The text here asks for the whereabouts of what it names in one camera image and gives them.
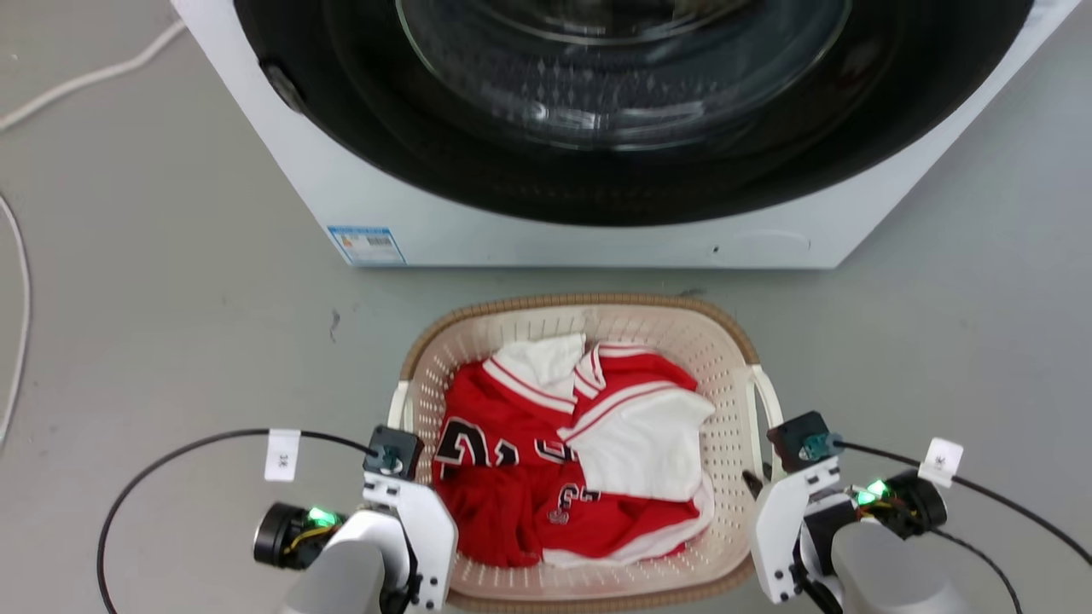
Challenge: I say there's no black round washer door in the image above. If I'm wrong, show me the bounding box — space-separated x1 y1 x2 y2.
233 0 1036 228

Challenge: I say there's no red numbered sports jersey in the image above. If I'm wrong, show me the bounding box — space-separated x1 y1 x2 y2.
432 342 706 570

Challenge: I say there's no white cable tag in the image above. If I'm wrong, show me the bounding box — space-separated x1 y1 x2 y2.
264 428 302 484
918 437 965 489

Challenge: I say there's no white front-load washing machine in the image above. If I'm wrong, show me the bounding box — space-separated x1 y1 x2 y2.
171 0 1083 270

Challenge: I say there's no thin white floor cable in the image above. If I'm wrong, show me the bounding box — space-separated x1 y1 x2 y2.
0 194 33 444

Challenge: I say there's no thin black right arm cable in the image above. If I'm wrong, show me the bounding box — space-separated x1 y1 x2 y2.
932 526 1025 614

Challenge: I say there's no beige plastic laundry basket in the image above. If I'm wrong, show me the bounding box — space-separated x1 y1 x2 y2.
388 293 785 614

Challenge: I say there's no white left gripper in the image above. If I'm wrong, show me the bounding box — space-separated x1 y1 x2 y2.
362 472 459 612

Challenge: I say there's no white garment with red trim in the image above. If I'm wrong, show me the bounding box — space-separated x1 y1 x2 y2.
543 388 717 570

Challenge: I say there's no thick white floor cable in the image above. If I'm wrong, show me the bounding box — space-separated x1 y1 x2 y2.
0 19 187 134

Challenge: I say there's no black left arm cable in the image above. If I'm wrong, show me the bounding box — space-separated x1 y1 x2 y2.
96 428 380 614

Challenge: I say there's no blue energy label sticker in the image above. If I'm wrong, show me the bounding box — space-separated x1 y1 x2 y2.
328 225 408 267

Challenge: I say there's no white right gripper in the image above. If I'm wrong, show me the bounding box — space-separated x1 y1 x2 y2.
741 456 854 605

